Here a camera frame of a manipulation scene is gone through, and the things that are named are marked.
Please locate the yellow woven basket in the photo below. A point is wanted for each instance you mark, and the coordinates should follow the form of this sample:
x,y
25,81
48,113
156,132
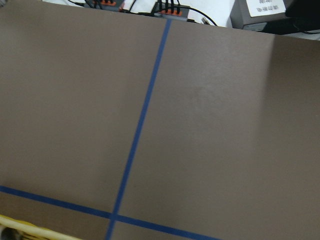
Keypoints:
x,y
32,232

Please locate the right orange black usb hub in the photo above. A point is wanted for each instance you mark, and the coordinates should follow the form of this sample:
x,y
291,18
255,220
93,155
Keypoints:
x,y
168,9

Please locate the orange black usb hub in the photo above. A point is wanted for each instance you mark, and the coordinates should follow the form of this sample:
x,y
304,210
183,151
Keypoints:
x,y
168,9
106,5

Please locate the left orange black usb hub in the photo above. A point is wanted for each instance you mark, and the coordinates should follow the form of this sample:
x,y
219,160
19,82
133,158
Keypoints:
x,y
106,5

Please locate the grey box with label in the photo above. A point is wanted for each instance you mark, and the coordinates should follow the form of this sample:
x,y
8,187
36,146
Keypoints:
x,y
266,16

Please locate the black white panda figurine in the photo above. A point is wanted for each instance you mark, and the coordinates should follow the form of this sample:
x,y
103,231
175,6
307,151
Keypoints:
x,y
7,233

